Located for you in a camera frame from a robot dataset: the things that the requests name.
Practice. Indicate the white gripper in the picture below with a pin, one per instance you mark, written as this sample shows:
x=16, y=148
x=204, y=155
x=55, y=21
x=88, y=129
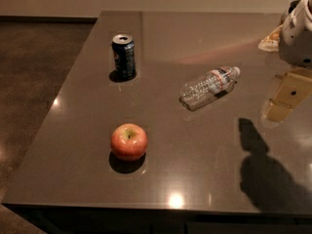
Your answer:
x=298, y=38

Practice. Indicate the red yellow apple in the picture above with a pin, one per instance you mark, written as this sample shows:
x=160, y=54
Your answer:
x=129, y=142

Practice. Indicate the blue pepsi can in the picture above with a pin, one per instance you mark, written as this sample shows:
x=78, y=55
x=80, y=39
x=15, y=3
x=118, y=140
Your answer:
x=123, y=47

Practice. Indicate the white snack bag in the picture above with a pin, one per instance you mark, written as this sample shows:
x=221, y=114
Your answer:
x=271, y=42

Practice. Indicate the clear plastic water bottle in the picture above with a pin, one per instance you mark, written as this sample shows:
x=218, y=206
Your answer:
x=209, y=87

